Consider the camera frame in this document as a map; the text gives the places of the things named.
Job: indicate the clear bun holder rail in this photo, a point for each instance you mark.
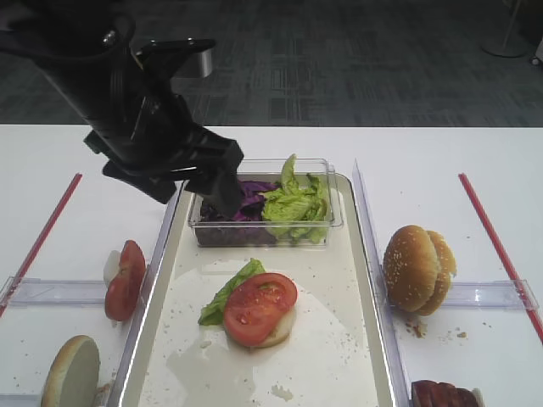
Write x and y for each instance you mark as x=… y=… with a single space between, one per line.
x=19 y=400
x=514 y=295

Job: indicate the clear plastic container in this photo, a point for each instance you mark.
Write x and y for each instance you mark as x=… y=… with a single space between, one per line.
x=254 y=233

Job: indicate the purple cabbage pieces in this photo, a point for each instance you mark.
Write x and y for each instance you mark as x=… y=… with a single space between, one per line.
x=252 y=204

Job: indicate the clear long rail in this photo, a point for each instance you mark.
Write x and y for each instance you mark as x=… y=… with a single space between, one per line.
x=399 y=389
x=136 y=330

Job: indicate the front sesame bun top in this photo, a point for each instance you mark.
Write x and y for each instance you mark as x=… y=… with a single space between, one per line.
x=411 y=267

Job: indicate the lettuce leaf on bun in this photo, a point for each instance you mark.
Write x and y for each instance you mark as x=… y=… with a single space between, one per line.
x=212 y=313

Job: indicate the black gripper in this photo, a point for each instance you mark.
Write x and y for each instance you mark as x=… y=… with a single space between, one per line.
x=156 y=142

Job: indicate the clear tomato holder rail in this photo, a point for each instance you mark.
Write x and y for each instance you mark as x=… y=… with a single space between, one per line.
x=28 y=292

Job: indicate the right clear long rail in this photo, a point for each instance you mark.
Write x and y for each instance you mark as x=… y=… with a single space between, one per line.
x=399 y=389

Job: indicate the upright bun half left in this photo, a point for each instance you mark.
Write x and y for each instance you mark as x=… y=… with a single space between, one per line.
x=73 y=376

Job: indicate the white patty stopper block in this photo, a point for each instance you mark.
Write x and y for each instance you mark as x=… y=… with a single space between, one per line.
x=478 y=396

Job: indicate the left clear long rail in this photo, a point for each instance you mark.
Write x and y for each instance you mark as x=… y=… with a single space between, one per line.
x=136 y=330

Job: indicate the clear bun holder rail right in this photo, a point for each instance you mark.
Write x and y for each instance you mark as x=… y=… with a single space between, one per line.
x=514 y=295

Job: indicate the clear bun holder rail left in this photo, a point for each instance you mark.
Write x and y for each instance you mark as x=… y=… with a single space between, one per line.
x=19 y=400

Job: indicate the left red strip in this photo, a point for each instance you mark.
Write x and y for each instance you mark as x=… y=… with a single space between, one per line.
x=40 y=246

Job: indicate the bottom bun slice on tray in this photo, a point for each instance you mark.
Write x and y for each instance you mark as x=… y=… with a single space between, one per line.
x=258 y=323

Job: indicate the green lettuce in container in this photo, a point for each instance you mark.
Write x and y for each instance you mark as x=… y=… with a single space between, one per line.
x=290 y=202

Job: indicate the right red strip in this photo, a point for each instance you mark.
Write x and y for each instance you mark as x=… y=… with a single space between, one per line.
x=500 y=254

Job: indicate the stacked meat patties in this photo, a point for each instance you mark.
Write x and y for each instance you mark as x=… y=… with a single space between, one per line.
x=426 y=393

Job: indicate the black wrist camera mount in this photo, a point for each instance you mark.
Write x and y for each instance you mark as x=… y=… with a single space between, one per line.
x=188 y=58

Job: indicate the red strip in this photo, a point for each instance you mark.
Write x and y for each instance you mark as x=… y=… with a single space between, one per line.
x=40 y=246
x=500 y=254

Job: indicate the white floor stand base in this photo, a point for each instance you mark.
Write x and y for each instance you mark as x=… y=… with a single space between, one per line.
x=509 y=45

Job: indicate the rear bun top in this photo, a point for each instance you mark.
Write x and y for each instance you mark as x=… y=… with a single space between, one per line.
x=447 y=263

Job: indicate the metal serving tray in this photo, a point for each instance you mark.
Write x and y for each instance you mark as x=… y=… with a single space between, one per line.
x=333 y=355

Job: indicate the tomato slice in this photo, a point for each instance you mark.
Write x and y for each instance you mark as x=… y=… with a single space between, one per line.
x=273 y=287
x=123 y=291

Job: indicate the white tomato stopper block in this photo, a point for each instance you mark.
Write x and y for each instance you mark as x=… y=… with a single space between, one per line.
x=111 y=267

